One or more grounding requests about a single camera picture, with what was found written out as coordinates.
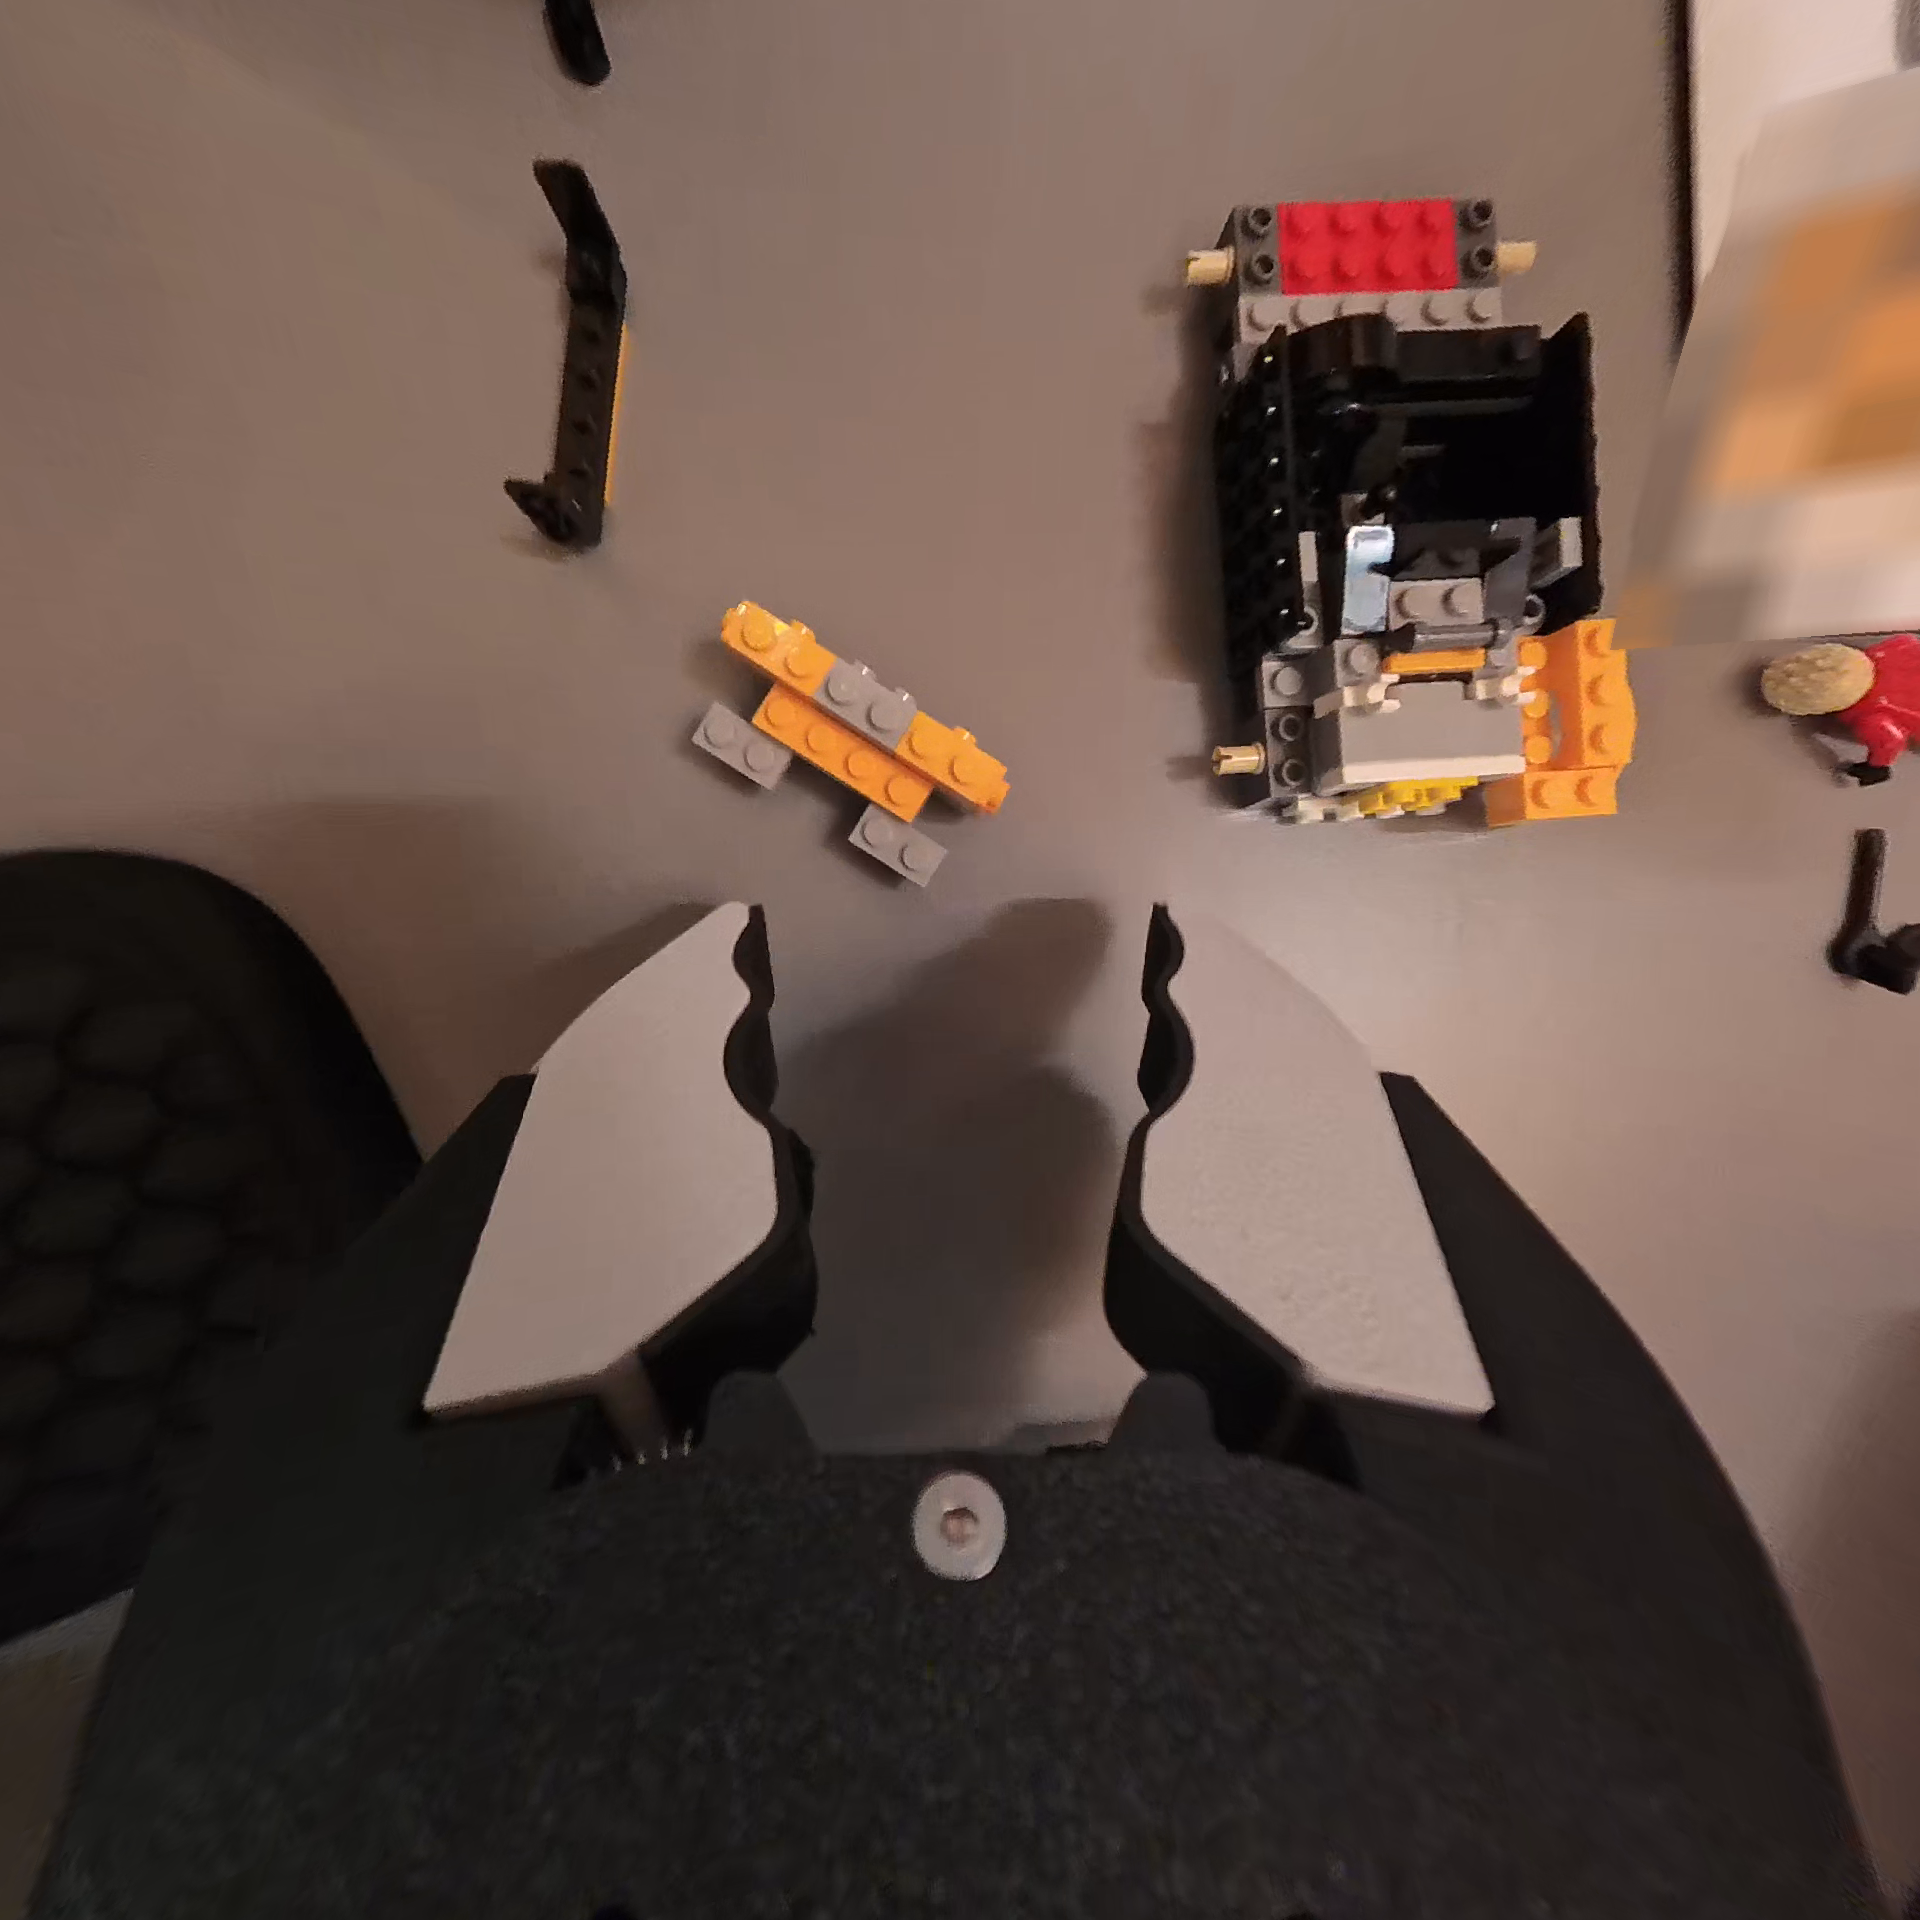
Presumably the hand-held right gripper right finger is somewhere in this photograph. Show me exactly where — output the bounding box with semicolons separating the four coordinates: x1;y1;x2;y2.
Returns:
1105;901;1498;1420

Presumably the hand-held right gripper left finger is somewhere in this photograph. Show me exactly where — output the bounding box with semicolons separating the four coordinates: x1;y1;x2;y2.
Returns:
423;901;823;1449

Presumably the long black orange brick strip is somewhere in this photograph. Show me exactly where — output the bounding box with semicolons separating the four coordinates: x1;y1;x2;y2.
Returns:
501;156;633;555

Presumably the grey desk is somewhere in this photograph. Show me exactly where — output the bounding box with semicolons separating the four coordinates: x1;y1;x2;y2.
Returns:
0;0;1920;1920

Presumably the orange grey brick assembly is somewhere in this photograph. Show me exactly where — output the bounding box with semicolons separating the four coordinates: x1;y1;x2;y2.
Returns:
687;598;1012;890

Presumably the black hinge brick piece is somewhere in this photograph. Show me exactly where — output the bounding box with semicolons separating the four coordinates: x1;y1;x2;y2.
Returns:
1825;828;1920;991

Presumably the red toy minifigure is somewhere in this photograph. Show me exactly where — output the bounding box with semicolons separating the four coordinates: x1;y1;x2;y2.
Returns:
1758;630;1920;787

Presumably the black brick car chassis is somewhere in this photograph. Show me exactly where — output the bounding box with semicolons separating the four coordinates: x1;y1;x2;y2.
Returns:
1183;193;1641;831

